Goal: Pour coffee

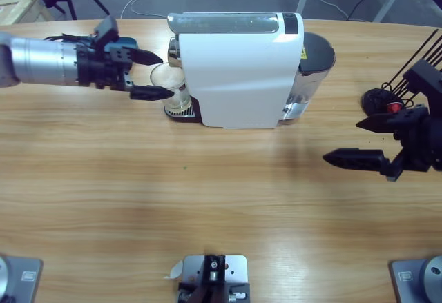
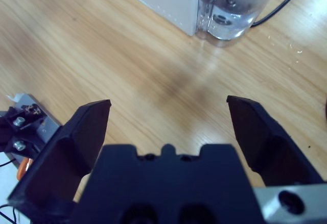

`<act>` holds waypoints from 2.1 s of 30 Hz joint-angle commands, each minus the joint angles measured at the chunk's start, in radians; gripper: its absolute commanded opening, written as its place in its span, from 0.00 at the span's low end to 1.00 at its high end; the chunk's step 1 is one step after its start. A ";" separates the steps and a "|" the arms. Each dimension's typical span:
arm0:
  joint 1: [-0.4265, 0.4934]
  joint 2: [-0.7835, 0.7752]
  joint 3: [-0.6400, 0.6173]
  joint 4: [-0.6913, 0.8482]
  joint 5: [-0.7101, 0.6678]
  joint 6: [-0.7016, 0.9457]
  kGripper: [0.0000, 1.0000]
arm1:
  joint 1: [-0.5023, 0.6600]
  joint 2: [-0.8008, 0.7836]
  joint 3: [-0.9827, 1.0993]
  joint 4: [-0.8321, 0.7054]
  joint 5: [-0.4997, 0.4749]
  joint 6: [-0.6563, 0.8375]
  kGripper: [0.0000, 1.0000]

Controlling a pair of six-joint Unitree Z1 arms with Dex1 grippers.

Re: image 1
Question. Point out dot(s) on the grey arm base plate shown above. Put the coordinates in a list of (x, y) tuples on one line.
[(411, 275), (20, 275)]

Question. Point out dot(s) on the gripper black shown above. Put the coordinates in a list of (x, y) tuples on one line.
[(96, 70), (421, 147)]

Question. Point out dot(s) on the wooden crate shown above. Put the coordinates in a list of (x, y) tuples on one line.
[(20, 6)]

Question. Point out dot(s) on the blue plastic tray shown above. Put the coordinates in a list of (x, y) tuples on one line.
[(129, 42)]

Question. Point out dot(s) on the clear drinking glass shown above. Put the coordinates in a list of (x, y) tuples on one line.
[(179, 104)]

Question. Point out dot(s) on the black capsule holder with rods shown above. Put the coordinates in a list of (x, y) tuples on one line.
[(374, 97)]

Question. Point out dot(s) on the white paper tag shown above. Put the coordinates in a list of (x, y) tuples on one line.
[(176, 270)]

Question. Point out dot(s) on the black drip tray steel grille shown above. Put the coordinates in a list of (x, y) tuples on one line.
[(183, 116)]

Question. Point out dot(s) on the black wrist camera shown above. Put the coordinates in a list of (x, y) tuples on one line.
[(423, 75), (107, 28)]

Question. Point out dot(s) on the clear water tank black lid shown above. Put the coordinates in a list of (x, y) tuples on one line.
[(316, 58)]

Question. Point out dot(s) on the white capsule coffee machine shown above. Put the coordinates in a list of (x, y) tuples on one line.
[(241, 75)]

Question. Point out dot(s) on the red coffee capsule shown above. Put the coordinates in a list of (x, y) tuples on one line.
[(393, 108)]

